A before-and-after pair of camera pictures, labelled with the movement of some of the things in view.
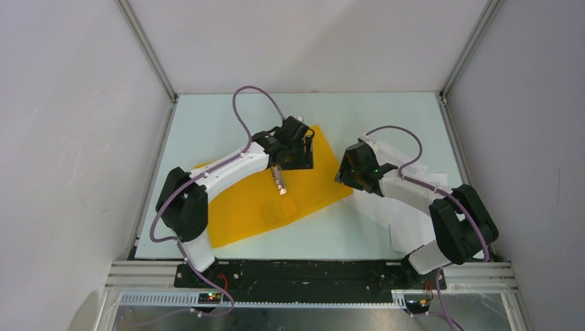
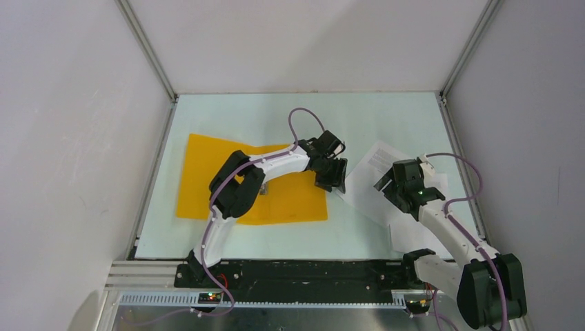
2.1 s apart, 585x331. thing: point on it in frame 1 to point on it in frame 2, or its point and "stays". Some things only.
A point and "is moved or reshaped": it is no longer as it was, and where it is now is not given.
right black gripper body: (348, 175) to (392, 192)
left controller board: (209, 298) stays
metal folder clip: (279, 179) to (263, 189)
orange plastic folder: (256, 203) is moved or reshaped
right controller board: (417, 307) stays
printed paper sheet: (391, 214) stays
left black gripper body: (296, 158) to (327, 160)
